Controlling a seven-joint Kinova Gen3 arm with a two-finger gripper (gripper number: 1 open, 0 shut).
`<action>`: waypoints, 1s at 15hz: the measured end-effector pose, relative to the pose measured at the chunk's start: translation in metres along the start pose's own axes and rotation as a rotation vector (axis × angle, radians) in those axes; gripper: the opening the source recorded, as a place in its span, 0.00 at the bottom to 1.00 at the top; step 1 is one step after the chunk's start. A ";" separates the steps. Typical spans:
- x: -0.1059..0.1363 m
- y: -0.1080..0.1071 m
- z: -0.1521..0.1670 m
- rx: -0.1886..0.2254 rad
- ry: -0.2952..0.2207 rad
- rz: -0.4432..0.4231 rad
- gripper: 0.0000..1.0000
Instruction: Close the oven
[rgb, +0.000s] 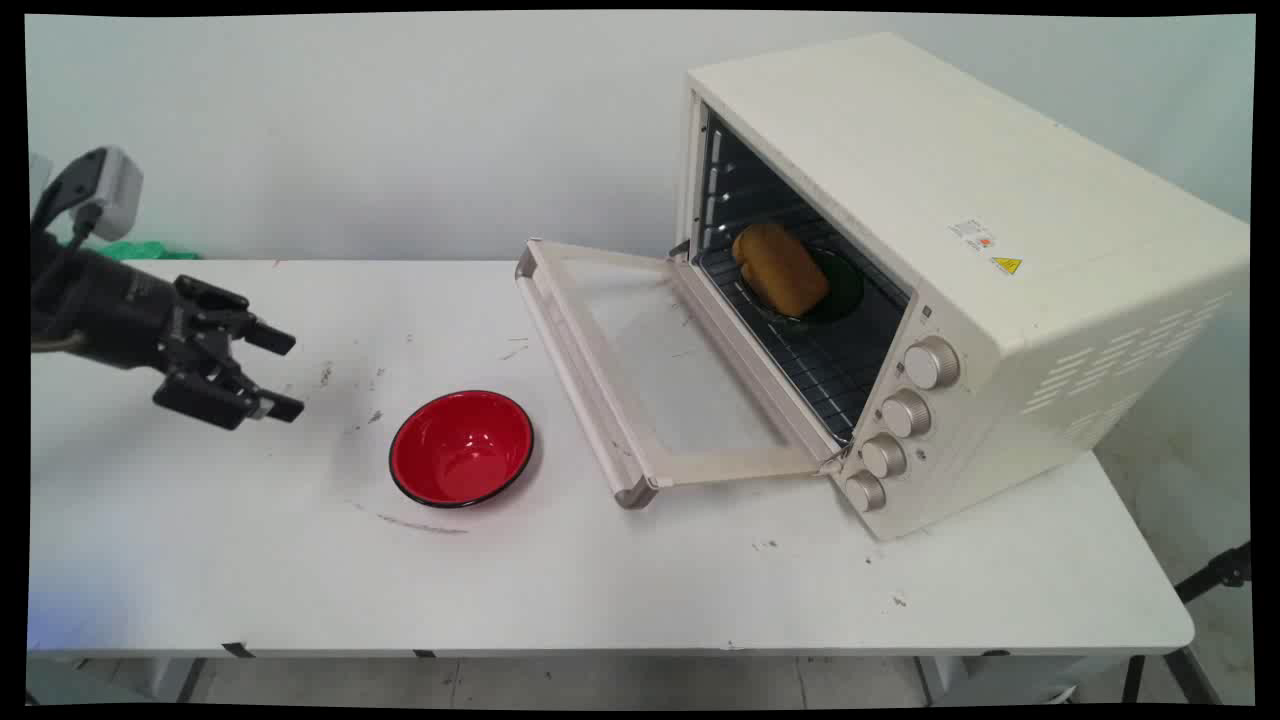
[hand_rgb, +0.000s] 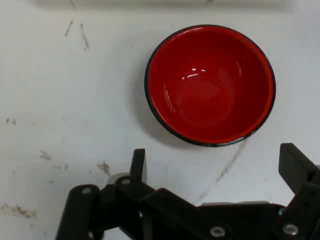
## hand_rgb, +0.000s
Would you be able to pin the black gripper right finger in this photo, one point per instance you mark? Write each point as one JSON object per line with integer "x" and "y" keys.
{"x": 296, "y": 170}

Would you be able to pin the red bowl with black rim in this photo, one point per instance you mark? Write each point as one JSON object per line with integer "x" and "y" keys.
{"x": 210, "y": 85}

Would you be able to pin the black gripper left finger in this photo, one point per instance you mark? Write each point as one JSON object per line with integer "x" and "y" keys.
{"x": 125, "y": 197}

